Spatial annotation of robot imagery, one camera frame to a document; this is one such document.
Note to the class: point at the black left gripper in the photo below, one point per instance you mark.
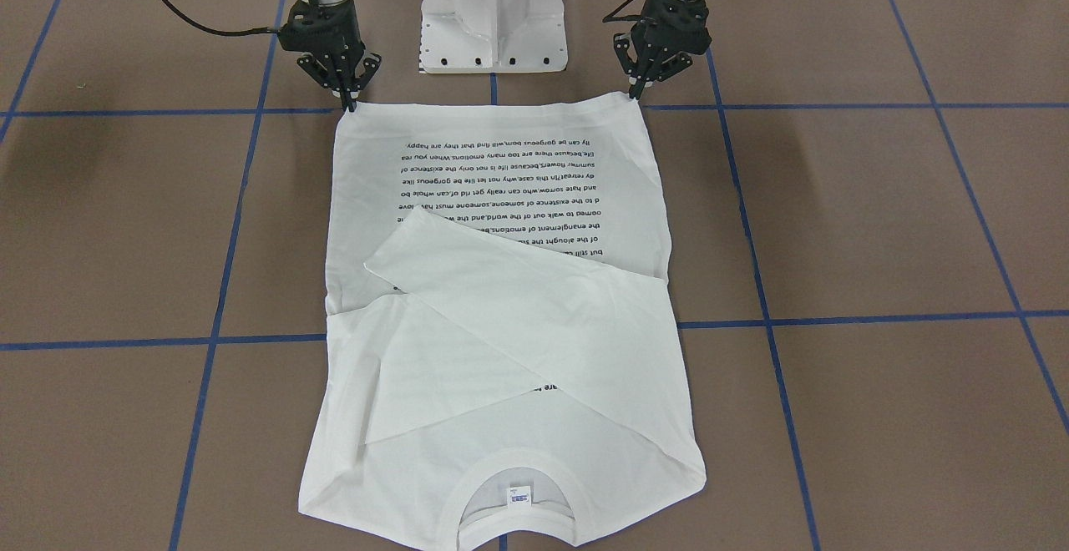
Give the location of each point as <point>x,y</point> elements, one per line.
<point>661,57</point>

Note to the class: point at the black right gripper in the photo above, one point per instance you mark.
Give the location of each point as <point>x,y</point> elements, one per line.
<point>341,69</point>

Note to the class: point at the white long-sleeve printed shirt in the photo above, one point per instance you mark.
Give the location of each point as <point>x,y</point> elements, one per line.
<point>502,350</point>

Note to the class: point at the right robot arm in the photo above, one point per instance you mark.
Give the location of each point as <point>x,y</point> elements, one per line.
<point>253,31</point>

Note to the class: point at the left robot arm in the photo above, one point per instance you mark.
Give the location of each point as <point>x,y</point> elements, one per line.
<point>664,39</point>

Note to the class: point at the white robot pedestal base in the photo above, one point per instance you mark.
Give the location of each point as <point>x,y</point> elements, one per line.
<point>493,36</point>

